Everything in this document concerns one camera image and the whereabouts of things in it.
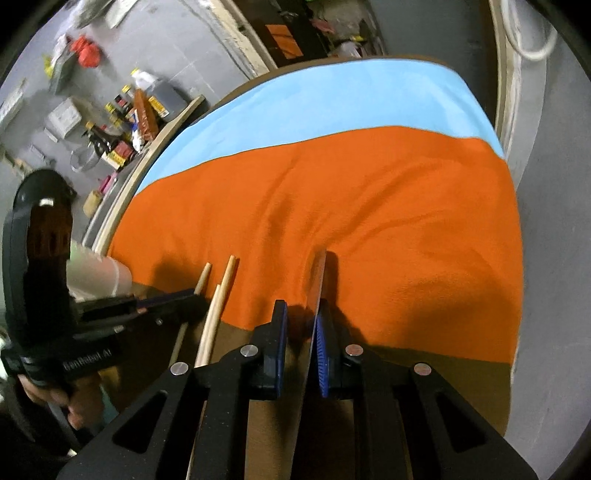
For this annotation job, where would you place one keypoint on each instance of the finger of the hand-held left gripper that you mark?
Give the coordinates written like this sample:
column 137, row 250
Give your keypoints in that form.
column 152, row 314
column 138, row 299

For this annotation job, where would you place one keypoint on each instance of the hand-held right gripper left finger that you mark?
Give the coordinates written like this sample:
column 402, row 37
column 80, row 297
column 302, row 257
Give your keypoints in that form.
column 279, row 350

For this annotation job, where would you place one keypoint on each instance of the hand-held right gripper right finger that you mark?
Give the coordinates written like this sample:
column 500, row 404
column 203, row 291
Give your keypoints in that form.
column 325, row 360

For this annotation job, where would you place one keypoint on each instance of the wooden chopstick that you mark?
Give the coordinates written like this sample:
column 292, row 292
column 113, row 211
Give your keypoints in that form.
column 208, row 321
column 228, row 277
column 204, row 276

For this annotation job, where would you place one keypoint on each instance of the person's left hand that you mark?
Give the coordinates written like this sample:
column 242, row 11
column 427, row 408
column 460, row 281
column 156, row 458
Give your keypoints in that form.
column 83, row 401

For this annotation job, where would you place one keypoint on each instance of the yellow sponge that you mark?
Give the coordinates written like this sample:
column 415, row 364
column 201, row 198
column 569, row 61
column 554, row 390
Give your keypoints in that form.
column 93, row 202

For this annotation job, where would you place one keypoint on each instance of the pink soap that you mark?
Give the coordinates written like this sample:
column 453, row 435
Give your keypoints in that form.
column 108, row 183

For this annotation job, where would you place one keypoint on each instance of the dark pump bottle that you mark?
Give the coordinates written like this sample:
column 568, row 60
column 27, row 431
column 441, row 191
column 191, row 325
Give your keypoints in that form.
column 99, row 141

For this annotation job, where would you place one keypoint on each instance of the striped colourful blanket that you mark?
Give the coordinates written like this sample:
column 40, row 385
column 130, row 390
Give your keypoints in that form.
column 369, row 207

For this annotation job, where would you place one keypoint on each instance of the blue white packet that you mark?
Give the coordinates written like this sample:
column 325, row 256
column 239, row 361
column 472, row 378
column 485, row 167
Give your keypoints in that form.
column 137, row 138

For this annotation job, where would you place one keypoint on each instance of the orange snack packet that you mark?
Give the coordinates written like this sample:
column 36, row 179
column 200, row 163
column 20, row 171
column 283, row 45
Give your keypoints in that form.
column 147, row 115

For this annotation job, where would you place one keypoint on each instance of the large oil jug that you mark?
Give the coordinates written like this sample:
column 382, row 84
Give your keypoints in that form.
column 159, row 94

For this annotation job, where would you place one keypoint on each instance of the red plastic bag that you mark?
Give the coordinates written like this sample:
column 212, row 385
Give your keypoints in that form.
column 85, row 51

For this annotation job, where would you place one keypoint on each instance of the small white wall basket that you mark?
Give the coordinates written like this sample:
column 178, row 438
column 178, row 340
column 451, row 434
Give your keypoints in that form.
column 64, row 117

